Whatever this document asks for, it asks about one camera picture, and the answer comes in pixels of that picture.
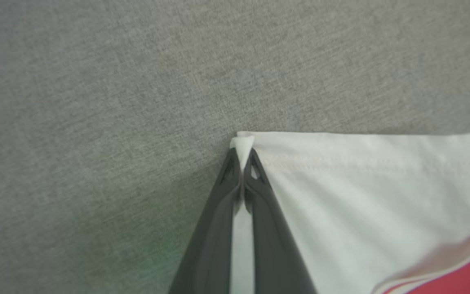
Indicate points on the red and white garment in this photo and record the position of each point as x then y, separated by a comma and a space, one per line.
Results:
361, 212

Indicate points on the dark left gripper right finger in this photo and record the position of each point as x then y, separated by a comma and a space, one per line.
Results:
273, 249

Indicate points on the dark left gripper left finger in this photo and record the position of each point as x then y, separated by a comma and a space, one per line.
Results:
212, 232

